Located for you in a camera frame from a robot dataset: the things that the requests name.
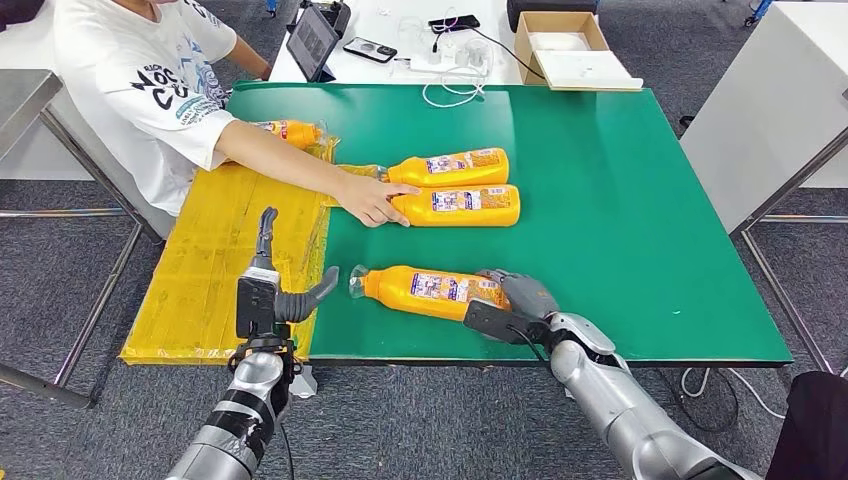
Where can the person's right hand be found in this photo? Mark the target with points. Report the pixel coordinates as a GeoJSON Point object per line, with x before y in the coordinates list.
{"type": "Point", "coordinates": [371, 199]}

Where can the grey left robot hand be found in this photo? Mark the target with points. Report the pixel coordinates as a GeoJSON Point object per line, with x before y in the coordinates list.
{"type": "Point", "coordinates": [298, 305]}

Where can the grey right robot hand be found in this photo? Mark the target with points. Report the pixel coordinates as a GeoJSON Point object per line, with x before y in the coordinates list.
{"type": "Point", "coordinates": [530, 298]}

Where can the orange detergent bottle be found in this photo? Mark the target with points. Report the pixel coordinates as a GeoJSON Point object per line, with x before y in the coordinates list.
{"type": "Point", "coordinates": [397, 288]}
{"type": "Point", "coordinates": [298, 134]}
{"type": "Point", "coordinates": [450, 177]}
{"type": "Point", "coordinates": [464, 215]}

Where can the person's right forearm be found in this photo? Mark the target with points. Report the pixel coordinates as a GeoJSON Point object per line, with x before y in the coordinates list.
{"type": "Point", "coordinates": [278, 156]}

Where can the white table leg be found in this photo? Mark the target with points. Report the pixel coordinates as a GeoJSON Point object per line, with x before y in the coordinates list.
{"type": "Point", "coordinates": [303, 384]}

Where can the white power strip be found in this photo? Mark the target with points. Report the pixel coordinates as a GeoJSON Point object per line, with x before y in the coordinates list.
{"type": "Point", "coordinates": [430, 63]}

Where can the black tablet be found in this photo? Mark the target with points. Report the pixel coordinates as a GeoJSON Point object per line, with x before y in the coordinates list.
{"type": "Point", "coordinates": [310, 41]}

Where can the white power adapter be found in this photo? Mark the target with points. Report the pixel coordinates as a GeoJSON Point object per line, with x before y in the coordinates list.
{"type": "Point", "coordinates": [477, 52]}

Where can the black device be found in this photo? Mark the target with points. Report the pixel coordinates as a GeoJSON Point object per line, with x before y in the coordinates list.
{"type": "Point", "coordinates": [333, 13]}

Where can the cardboard box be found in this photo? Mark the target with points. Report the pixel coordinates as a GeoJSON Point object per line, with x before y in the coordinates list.
{"type": "Point", "coordinates": [525, 40]}

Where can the white flat lid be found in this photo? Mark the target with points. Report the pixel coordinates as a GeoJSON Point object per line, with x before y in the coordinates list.
{"type": "Point", "coordinates": [593, 69]}

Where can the white foam insert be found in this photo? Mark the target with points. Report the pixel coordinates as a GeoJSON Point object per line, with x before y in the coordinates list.
{"type": "Point", "coordinates": [558, 41]}

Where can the person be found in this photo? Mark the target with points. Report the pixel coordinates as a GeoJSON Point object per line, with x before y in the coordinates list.
{"type": "Point", "coordinates": [132, 79]}

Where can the white workbench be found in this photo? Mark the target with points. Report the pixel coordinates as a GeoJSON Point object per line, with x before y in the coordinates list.
{"type": "Point", "coordinates": [23, 99]}
{"type": "Point", "coordinates": [762, 99]}

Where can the black chair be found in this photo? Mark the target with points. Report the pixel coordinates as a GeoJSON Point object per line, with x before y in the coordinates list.
{"type": "Point", "coordinates": [815, 430]}

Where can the dark bag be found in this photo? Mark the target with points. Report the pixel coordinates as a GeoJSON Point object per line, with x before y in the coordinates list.
{"type": "Point", "coordinates": [16, 10]}

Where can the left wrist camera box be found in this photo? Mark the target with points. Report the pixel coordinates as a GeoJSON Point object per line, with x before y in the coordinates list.
{"type": "Point", "coordinates": [255, 305]}

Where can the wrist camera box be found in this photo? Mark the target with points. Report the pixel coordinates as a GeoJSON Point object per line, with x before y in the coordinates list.
{"type": "Point", "coordinates": [493, 321]}
{"type": "Point", "coordinates": [255, 305]}

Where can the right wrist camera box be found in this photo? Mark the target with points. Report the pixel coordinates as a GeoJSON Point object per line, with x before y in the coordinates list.
{"type": "Point", "coordinates": [493, 321]}

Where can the black smartphone round camera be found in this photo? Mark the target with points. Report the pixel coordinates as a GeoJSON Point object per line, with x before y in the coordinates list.
{"type": "Point", "coordinates": [370, 49]}

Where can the blue cart frame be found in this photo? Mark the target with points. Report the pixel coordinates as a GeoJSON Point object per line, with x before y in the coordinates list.
{"type": "Point", "coordinates": [757, 8]}

